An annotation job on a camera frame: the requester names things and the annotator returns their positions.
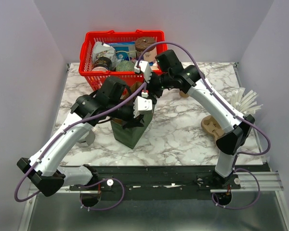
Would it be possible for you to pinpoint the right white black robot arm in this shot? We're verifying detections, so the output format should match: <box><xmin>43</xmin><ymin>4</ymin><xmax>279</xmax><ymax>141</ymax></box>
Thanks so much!
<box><xmin>148</xmin><ymin>50</ymin><xmax>255</xmax><ymax>189</ymax></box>

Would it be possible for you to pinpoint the stack of pulp cup carriers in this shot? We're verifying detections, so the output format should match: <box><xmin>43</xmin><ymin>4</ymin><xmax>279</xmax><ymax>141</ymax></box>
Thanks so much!
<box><xmin>201</xmin><ymin>115</ymin><xmax>224</xmax><ymax>142</ymax></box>

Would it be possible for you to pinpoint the red plastic shopping basket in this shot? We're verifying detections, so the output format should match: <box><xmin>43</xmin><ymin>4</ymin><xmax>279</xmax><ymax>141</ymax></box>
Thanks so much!
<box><xmin>79</xmin><ymin>30</ymin><xmax>165</xmax><ymax>90</ymax></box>

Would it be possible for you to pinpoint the grey cylinder under left arm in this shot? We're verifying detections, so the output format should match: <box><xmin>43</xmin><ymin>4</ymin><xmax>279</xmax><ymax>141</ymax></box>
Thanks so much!
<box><xmin>76</xmin><ymin>130</ymin><xmax>95</xmax><ymax>147</ymax></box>

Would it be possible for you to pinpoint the beige pump bottle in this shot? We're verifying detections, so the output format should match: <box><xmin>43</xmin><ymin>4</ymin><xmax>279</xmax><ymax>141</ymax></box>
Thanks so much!
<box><xmin>151</xmin><ymin>64</ymin><xmax>159</xmax><ymax>71</ymax></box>

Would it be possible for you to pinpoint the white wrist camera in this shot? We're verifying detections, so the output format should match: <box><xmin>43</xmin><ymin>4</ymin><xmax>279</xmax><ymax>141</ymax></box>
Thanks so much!
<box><xmin>133</xmin><ymin>90</ymin><xmax>153</xmax><ymax>118</ymax></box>
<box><xmin>134</xmin><ymin>60</ymin><xmax>152</xmax><ymax>83</ymax></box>

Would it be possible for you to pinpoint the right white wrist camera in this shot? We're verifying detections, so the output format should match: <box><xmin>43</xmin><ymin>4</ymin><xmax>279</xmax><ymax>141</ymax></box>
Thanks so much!
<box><xmin>134</xmin><ymin>60</ymin><xmax>152</xmax><ymax>83</ymax></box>

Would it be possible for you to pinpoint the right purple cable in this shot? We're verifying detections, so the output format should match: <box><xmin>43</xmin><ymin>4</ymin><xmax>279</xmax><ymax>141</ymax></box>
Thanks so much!
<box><xmin>137</xmin><ymin>41</ymin><xmax>271</xmax><ymax>209</ymax></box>

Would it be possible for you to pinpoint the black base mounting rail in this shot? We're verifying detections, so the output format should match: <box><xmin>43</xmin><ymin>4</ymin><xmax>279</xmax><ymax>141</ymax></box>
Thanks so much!
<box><xmin>70</xmin><ymin>166</ymin><xmax>240</xmax><ymax>201</ymax></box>

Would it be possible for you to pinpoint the cork lid beige jar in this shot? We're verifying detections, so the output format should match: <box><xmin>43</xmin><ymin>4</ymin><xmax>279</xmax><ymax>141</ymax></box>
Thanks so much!
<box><xmin>135</xmin><ymin>37</ymin><xmax>157</xmax><ymax>63</ymax></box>

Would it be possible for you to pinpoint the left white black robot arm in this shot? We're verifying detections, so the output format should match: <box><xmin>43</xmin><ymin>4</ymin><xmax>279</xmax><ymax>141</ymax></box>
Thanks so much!
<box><xmin>17</xmin><ymin>76</ymin><xmax>147</xmax><ymax>197</ymax></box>

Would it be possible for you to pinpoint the black label tub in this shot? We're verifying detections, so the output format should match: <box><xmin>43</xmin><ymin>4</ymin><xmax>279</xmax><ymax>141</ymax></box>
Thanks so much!
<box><xmin>92</xmin><ymin>57</ymin><xmax>112</xmax><ymax>72</ymax></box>

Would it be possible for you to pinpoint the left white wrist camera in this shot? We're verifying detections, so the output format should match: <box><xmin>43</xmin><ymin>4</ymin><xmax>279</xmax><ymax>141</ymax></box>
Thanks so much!
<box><xmin>133</xmin><ymin>90</ymin><xmax>153</xmax><ymax>118</ymax></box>

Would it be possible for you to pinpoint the green kraft paper bag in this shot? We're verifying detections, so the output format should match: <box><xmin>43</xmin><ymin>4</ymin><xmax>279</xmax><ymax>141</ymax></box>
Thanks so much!
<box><xmin>110</xmin><ymin>81</ymin><xmax>157</xmax><ymax>150</ymax></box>

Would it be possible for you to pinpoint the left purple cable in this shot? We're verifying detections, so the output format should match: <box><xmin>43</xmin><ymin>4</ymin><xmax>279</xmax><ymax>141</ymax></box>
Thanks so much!
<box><xmin>14</xmin><ymin>83</ymin><xmax>147</xmax><ymax>212</ymax></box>

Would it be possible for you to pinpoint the green round sponge ball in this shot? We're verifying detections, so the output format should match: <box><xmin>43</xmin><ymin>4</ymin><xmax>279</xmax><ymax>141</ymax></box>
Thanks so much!
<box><xmin>116</xmin><ymin>60</ymin><xmax>134</xmax><ymax>72</ymax></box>

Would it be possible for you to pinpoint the aluminium frame rail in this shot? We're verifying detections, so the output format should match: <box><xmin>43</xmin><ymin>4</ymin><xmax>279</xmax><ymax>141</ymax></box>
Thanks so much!
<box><xmin>30</xmin><ymin>170</ymin><xmax>286</xmax><ymax>193</ymax></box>

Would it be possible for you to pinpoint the purple cable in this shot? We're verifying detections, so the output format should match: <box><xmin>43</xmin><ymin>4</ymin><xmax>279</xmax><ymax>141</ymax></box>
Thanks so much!
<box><xmin>137</xmin><ymin>41</ymin><xmax>271</xmax><ymax>209</ymax></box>
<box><xmin>14</xmin><ymin>83</ymin><xmax>147</xmax><ymax>212</ymax></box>

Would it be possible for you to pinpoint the blue box in basket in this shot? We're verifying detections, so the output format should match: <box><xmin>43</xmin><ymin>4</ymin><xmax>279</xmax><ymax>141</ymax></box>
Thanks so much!
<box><xmin>106</xmin><ymin>41</ymin><xmax>137</xmax><ymax>60</ymax></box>

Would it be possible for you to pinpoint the silver snack bag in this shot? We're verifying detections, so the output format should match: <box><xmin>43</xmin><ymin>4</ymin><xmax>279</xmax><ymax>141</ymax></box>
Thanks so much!
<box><xmin>92</xmin><ymin>41</ymin><xmax>118</xmax><ymax>71</ymax></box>

